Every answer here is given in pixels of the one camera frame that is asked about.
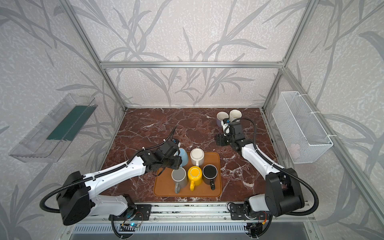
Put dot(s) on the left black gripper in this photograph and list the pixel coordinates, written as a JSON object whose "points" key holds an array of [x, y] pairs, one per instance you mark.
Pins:
{"points": [[175, 154]]}

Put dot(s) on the white faceted mug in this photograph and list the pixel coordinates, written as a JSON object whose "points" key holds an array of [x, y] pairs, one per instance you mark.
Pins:
{"points": [[234, 114]]}

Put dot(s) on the purple mug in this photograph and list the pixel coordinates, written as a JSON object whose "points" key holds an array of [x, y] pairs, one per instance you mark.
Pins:
{"points": [[220, 117]]}

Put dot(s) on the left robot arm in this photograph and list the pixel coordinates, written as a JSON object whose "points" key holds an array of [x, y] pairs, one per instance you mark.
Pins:
{"points": [[81, 195]]}

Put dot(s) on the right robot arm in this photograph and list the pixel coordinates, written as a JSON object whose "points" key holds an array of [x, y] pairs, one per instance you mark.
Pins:
{"points": [[283, 194]]}

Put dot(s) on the light blue mug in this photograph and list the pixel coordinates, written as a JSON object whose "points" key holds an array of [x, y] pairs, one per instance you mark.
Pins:
{"points": [[184, 156]]}

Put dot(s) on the grey mug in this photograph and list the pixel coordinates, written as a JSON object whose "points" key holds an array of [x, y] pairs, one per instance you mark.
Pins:
{"points": [[180, 179]]}

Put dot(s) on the cream white mug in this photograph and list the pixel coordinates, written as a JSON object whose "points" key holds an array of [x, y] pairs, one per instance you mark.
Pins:
{"points": [[197, 156]]}

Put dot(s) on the yellow mug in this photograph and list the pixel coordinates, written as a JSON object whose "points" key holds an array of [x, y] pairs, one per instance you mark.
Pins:
{"points": [[195, 176]]}

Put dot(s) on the black mug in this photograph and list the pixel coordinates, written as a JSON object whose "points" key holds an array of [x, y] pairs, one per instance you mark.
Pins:
{"points": [[210, 173]]}

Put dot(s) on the brown rectangular tray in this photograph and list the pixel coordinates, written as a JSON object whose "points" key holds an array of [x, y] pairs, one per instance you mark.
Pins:
{"points": [[165, 185]]}

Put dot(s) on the pink object in basket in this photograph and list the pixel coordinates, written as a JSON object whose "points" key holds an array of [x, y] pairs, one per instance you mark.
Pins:
{"points": [[294, 150]]}

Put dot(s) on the green circuit board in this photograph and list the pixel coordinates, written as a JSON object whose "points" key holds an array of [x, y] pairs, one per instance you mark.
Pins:
{"points": [[129, 226]]}

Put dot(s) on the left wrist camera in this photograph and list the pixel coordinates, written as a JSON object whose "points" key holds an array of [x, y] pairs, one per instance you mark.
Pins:
{"points": [[177, 142]]}

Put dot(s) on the aluminium front rail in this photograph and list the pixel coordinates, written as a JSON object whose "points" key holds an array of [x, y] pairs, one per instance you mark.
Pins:
{"points": [[191, 212]]}

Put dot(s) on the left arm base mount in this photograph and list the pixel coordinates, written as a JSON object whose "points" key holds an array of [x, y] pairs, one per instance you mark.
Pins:
{"points": [[135, 212]]}

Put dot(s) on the white wire basket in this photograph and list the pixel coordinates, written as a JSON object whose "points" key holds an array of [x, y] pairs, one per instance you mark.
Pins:
{"points": [[298, 124]]}

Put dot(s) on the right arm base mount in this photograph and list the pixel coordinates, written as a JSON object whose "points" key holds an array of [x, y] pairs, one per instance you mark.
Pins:
{"points": [[244, 212]]}

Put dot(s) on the clear plastic wall bin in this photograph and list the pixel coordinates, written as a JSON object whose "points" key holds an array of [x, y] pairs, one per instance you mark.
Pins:
{"points": [[48, 140]]}

